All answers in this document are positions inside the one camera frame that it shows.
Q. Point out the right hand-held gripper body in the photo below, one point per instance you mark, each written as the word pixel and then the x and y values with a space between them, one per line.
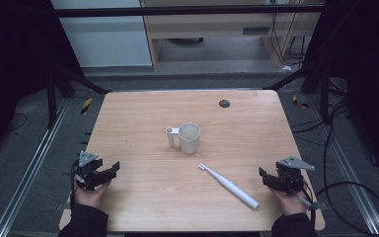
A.
pixel 291 176

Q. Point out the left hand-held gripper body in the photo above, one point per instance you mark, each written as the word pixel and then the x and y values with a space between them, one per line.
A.
pixel 85 168

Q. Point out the white electric toothbrush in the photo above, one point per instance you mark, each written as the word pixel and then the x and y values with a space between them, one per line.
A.
pixel 232 187

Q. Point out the white cup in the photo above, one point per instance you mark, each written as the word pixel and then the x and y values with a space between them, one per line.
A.
pixel 190 140

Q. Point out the person's right hand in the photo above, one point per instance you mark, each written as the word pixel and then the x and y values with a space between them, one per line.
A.
pixel 289 203

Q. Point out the person's left hand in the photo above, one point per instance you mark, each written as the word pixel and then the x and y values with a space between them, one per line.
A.
pixel 90 197

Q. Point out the yellow black tape strip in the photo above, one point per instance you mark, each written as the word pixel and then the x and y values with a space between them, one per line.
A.
pixel 86 106
pixel 300 102

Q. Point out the black metal stand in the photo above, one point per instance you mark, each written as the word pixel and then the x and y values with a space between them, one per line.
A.
pixel 51 98
pixel 324 95

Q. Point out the dark round table grommet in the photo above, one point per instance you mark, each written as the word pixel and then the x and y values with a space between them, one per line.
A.
pixel 224 104

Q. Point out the small white floor object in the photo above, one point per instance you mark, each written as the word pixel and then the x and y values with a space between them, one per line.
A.
pixel 287 68

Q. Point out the white cabinet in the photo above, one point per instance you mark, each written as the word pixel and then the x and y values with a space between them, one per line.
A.
pixel 105 42

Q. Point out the black curtain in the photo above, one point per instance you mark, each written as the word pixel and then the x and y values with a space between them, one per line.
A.
pixel 368 65
pixel 13 65

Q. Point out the light wooden desk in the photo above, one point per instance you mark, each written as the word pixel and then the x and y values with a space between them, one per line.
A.
pixel 210 26

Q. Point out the black horizontal bar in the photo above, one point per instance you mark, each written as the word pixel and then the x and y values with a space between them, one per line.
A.
pixel 177 10

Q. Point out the aluminium floor rail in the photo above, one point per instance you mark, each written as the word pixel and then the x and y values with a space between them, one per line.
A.
pixel 348 171
pixel 29 171

